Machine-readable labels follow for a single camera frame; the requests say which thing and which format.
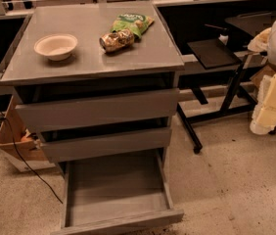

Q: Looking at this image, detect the orange soda can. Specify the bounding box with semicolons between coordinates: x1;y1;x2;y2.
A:
99;29;135;53

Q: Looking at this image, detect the black power cable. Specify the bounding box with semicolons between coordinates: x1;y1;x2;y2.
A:
0;81;64;205

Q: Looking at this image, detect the black rolling laptop stand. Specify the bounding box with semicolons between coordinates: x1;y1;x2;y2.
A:
177;39;265;154

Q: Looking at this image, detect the green chip bag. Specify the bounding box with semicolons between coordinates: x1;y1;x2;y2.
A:
111;13;154;39

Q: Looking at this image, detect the cardboard box left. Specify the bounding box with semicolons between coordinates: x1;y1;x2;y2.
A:
0;98;54;172

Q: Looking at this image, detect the grey top drawer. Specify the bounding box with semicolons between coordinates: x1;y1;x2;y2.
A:
16;88;179;132

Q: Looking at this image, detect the cardboard box right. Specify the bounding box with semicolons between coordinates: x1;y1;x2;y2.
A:
251;65;276;88

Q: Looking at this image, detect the cardboard box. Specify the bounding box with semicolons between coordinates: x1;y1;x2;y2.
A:
0;98;54;172
251;65;276;88

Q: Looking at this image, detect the open grey bottom drawer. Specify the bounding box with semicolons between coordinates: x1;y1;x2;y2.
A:
51;149;184;235

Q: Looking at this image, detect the grey middle drawer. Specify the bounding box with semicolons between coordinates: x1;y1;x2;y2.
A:
42;127;171;163

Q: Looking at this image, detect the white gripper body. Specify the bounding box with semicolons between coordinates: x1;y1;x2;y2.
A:
248;27;271;52

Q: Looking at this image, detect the grey drawer cabinet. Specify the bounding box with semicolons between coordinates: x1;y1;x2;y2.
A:
0;1;186;235

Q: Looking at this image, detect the white paper bowl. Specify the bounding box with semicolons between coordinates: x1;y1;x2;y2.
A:
34;34;78;61

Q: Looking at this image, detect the black tray panel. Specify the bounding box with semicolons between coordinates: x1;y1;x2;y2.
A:
225;11;276;36

